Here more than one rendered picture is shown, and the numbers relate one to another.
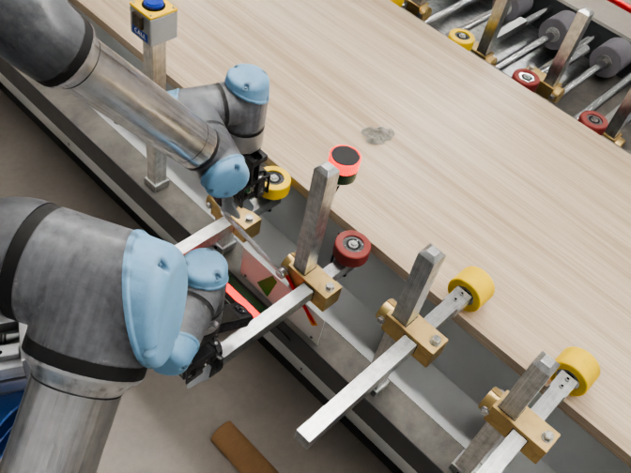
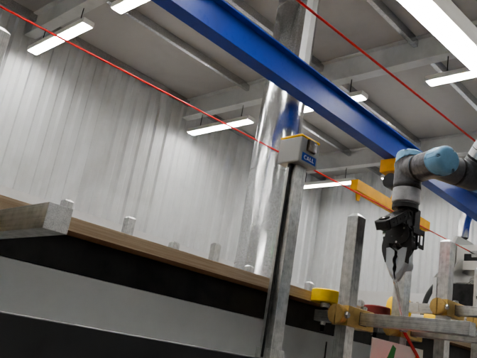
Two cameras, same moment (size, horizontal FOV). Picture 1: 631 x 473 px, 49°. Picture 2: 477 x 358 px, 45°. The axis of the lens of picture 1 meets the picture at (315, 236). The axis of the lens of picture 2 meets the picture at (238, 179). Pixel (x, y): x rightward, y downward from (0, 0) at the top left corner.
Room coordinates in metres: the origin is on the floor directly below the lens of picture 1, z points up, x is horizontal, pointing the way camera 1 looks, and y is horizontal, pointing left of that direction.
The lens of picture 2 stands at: (1.02, 1.75, 0.69)
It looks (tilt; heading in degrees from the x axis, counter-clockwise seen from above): 17 degrees up; 285
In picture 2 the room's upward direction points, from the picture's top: 10 degrees clockwise
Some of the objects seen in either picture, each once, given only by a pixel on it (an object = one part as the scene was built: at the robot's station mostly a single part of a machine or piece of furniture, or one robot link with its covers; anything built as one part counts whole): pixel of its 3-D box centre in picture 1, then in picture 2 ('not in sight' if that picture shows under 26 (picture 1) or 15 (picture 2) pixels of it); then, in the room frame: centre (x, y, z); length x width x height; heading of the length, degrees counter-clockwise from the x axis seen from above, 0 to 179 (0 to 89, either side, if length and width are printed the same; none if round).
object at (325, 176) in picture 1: (308, 249); (401, 298); (0.94, 0.01, 0.93); 0.04 x 0.04 x 0.48; 56
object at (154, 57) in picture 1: (155, 116); (282, 258); (1.22, 0.43, 0.93); 0.05 x 0.05 x 0.45; 56
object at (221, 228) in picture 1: (205, 238); (386, 322); (0.98, 0.23, 0.84); 0.44 x 0.03 x 0.04; 146
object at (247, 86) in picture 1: (244, 99); (409, 170); (0.95, 0.17, 1.26); 0.09 x 0.08 x 0.11; 126
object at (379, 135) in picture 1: (378, 132); not in sight; (1.38, -0.09, 0.91); 0.09 x 0.07 x 0.02; 113
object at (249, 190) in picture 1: (242, 168); (404, 227); (0.95, 0.17, 1.10); 0.09 x 0.08 x 0.12; 56
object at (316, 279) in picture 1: (311, 279); (402, 329); (0.93, -0.01, 0.85); 0.14 x 0.06 x 0.05; 56
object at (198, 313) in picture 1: (166, 330); not in sight; (0.55, 0.18, 1.12); 0.11 x 0.11 x 0.08; 84
